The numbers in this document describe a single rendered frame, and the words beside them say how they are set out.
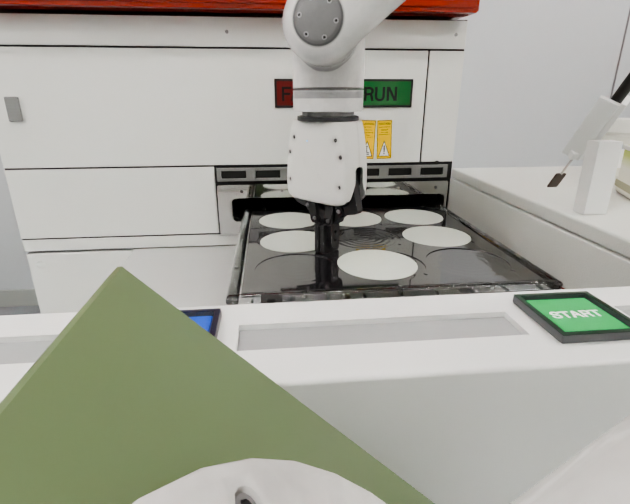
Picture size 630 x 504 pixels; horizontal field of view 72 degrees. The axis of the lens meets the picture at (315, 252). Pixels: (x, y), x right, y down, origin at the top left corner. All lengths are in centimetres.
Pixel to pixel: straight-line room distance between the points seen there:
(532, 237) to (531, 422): 39
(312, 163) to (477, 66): 205
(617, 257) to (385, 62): 50
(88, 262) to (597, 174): 84
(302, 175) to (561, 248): 33
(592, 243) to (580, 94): 230
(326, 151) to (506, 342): 32
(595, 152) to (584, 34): 224
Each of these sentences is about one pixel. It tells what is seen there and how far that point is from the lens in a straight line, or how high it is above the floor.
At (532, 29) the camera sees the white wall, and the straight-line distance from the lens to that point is 267.
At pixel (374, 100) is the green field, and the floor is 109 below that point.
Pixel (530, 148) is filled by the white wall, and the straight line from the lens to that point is 272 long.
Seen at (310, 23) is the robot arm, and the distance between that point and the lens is 44.
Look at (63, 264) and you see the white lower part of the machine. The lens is 96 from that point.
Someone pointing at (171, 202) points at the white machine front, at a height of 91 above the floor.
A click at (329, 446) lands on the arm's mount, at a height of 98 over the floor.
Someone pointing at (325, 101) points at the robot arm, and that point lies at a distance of 51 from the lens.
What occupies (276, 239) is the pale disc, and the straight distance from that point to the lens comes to 63.
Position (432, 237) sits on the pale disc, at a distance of 67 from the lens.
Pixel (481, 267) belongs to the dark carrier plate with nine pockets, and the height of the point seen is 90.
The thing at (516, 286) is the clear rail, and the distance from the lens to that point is 53.
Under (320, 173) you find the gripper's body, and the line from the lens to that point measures 53.
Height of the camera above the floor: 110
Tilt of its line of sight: 20 degrees down
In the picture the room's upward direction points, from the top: straight up
